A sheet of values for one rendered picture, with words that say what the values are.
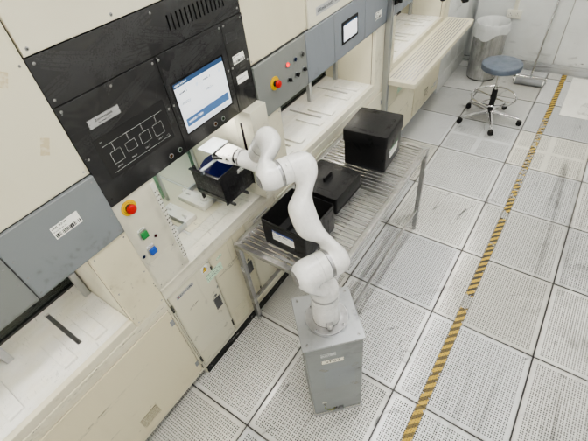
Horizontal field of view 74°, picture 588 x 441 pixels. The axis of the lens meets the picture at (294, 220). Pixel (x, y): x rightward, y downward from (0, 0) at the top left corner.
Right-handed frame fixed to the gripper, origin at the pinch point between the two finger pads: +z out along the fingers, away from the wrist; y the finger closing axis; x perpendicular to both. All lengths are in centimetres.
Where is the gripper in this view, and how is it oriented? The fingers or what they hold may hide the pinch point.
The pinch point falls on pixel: (214, 148)
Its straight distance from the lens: 200.8
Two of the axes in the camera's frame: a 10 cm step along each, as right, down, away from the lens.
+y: 5.6, -6.2, 5.5
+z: -8.2, -3.3, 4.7
